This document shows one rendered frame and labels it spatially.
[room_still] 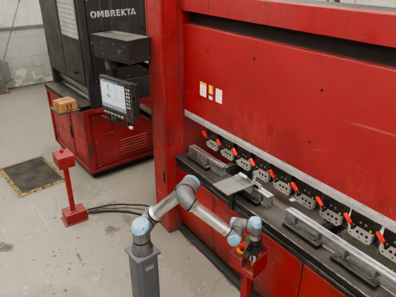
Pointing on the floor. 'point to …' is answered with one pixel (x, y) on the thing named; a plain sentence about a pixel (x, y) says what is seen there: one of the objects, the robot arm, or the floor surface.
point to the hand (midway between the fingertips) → (252, 262)
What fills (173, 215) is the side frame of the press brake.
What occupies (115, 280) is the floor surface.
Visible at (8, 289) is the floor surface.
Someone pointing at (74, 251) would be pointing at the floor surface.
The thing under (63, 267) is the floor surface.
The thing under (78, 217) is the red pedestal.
